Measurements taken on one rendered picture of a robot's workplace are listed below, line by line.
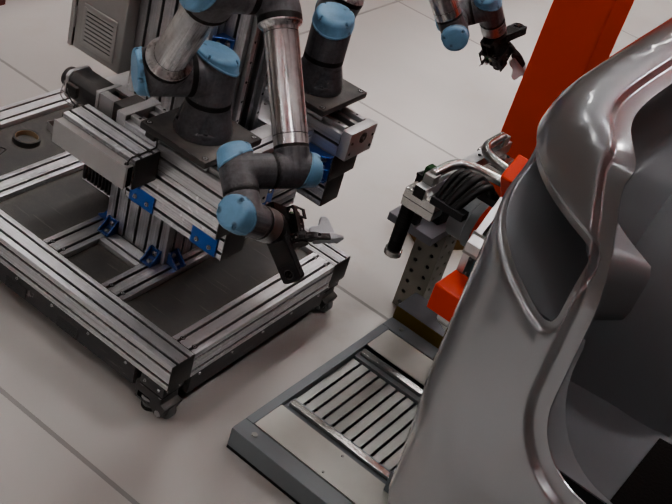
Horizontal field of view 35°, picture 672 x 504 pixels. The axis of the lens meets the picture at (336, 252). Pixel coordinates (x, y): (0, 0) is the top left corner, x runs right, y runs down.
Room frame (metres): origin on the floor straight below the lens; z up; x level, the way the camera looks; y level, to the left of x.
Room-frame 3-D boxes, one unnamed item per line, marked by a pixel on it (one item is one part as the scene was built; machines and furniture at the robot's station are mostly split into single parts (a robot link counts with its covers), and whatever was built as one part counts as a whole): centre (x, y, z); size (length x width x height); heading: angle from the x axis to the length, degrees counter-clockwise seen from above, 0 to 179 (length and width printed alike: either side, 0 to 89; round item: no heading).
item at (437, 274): (3.01, -0.31, 0.21); 0.10 x 0.10 x 0.42; 62
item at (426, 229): (2.99, -0.29, 0.44); 0.43 x 0.17 x 0.03; 152
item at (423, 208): (2.16, -0.16, 0.93); 0.09 x 0.05 x 0.05; 62
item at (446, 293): (1.93, -0.28, 0.85); 0.09 x 0.08 x 0.07; 152
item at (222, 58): (2.34, 0.43, 0.98); 0.13 x 0.12 x 0.14; 124
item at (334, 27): (2.79, 0.20, 0.98); 0.13 x 0.12 x 0.14; 5
